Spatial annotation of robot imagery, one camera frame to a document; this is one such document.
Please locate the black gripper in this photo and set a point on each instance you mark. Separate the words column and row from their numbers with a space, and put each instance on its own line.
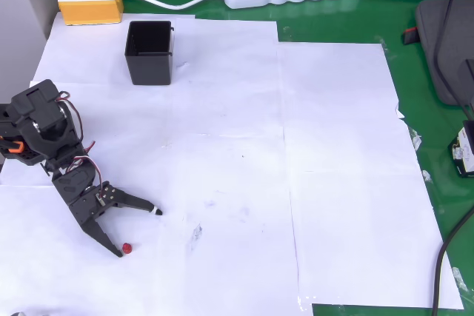
column 91, row 209

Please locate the small red round object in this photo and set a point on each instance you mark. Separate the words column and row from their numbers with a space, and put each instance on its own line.
column 127, row 248

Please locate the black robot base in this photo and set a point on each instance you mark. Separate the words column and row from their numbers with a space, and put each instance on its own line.
column 26, row 155

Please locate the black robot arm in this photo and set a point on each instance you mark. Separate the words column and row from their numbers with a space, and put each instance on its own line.
column 44, row 146

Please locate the black square cup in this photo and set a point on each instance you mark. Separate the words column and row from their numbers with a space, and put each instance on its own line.
column 150, row 68

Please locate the yellow cardboard box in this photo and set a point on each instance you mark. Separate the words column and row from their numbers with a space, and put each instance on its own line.
column 90, row 9

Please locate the orange clamp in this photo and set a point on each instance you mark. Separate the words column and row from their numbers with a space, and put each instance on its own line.
column 15, row 147

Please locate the clear tape scrap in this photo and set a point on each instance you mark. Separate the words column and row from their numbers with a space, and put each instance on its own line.
column 427, row 176
column 459, row 279
column 415, row 140

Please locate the red black tag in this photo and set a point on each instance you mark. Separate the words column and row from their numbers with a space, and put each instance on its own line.
column 410, row 36

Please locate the black device with white label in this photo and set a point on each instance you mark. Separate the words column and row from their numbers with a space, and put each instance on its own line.
column 464, row 153

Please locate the grey laptop sleeve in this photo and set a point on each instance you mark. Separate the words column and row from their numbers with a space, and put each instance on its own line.
column 429, row 35

